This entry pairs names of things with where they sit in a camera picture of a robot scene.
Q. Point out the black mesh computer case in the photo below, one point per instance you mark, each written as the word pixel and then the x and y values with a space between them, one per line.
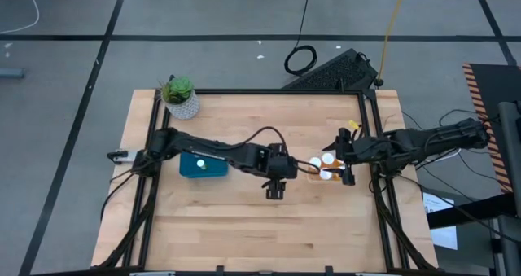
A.
pixel 334 72

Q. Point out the potted succulent white pot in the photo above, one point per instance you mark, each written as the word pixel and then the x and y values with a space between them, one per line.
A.
pixel 181 99

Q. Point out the teal plastic bin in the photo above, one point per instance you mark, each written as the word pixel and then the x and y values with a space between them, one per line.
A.
pixel 215 171

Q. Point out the grey metal post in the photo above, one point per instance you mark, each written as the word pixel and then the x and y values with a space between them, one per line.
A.
pixel 509 166

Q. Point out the hazard striped black floor mat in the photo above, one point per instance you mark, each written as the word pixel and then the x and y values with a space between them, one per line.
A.
pixel 494 84

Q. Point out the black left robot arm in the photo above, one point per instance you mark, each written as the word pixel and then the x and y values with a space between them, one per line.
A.
pixel 211 150

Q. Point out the large orange medicine bottle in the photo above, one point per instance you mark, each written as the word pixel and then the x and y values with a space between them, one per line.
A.
pixel 325 174
pixel 328 159
pixel 315 162

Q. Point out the black aluminium table frame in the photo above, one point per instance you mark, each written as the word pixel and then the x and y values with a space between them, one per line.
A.
pixel 264 91

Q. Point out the clear plastic bin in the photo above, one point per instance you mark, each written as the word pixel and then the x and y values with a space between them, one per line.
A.
pixel 311 177

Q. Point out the grey floor bar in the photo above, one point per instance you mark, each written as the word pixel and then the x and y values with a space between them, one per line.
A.
pixel 12 73

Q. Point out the black beam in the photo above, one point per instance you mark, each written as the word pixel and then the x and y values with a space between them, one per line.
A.
pixel 468 213

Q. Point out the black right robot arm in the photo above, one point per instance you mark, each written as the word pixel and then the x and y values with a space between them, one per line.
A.
pixel 447 135

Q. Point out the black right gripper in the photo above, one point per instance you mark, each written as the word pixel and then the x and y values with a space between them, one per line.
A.
pixel 364 152

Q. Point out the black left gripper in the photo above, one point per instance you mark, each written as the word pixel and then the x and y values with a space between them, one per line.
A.
pixel 278 166

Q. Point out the white paper sheet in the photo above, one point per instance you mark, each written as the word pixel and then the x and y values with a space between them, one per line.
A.
pixel 443 237

